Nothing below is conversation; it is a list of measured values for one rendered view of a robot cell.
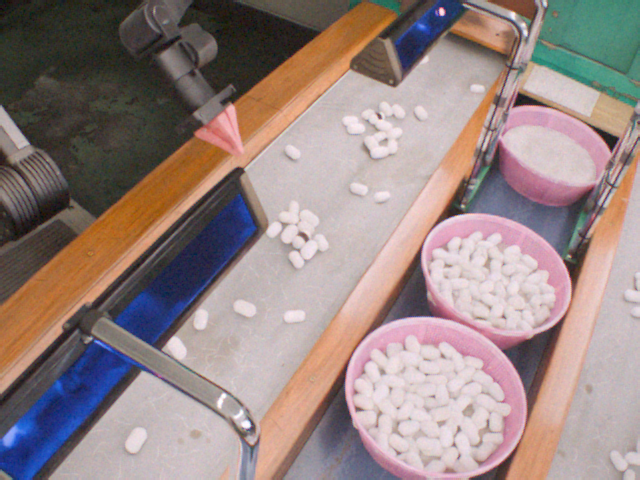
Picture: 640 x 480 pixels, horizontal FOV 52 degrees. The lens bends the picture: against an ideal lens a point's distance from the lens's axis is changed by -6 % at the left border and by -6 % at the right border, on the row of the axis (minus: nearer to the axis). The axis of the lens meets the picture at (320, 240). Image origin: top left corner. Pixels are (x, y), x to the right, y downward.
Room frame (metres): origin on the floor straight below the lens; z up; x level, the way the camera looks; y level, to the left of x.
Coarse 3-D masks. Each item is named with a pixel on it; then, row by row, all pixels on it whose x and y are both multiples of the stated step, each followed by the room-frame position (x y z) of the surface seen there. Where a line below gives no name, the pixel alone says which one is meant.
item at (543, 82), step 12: (540, 72) 1.49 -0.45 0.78; (552, 72) 1.51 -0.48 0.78; (528, 84) 1.42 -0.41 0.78; (540, 84) 1.44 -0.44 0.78; (552, 84) 1.45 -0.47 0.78; (564, 84) 1.46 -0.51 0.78; (576, 84) 1.48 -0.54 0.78; (552, 96) 1.39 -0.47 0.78; (564, 96) 1.41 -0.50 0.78; (576, 96) 1.42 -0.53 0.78; (588, 96) 1.44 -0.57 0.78; (576, 108) 1.37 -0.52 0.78; (588, 108) 1.38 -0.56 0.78
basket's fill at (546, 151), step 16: (512, 128) 1.29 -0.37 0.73; (528, 128) 1.31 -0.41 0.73; (544, 128) 1.33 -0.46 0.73; (512, 144) 1.23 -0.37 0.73; (528, 144) 1.24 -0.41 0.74; (544, 144) 1.25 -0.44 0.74; (560, 144) 1.27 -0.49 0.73; (576, 144) 1.29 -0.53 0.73; (528, 160) 1.19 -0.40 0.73; (544, 160) 1.19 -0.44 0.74; (560, 160) 1.20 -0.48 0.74; (576, 160) 1.22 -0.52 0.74; (560, 176) 1.16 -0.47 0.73; (576, 176) 1.17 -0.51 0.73; (592, 176) 1.19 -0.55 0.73
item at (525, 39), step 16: (448, 0) 1.07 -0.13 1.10; (464, 0) 1.05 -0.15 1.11; (480, 0) 1.05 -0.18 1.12; (544, 0) 1.16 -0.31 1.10; (496, 16) 1.03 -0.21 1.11; (512, 16) 1.03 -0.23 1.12; (544, 16) 1.16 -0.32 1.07; (528, 32) 1.02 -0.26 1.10; (512, 48) 1.02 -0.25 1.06; (528, 48) 1.16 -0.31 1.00; (512, 64) 1.01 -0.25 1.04; (512, 80) 1.02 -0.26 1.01; (496, 96) 1.02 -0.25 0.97; (512, 96) 1.16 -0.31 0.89; (496, 112) 1.01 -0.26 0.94; (496, 128) 1.02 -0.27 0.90; (480, 144) 1.02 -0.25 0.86; (496, 144) 1.16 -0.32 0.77; (480, 160) 1.02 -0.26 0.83; (464, 176) 1.03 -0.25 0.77; (480, 176) 1.12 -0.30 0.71; (464, 192) 1.01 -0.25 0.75; (464, 208) 1.01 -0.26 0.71
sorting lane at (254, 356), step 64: (448, 64) 1.50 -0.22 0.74; (320, 128) 1.13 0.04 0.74; (448, 128) 1.22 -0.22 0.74; (256, 192) 0.90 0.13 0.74; (320, 192) 0.94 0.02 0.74; (256, 256) 0.75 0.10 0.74; (320, 256) 0.78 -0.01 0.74; (192, 320) 0.60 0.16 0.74; (256, 320) 0.63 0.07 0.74; (320, 320) 0.65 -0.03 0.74; (256, 384) 0.52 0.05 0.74; (192, 448) 0.40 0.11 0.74
